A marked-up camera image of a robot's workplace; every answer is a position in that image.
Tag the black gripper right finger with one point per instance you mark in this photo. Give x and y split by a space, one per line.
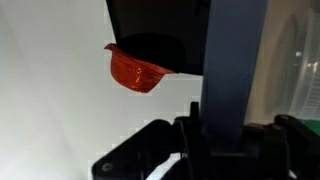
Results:
286 149

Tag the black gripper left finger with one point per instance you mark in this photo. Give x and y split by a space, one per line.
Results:
138 156

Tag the clear plastic container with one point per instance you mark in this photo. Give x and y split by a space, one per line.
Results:
293 82

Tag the red plastic cup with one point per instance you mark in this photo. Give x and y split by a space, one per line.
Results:
132 73

